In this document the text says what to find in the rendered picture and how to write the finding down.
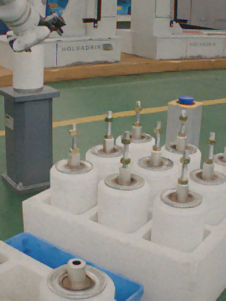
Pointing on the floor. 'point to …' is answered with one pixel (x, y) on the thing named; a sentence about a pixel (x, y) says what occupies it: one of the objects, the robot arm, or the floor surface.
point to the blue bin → (39, 247)
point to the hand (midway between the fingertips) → (44, 40)
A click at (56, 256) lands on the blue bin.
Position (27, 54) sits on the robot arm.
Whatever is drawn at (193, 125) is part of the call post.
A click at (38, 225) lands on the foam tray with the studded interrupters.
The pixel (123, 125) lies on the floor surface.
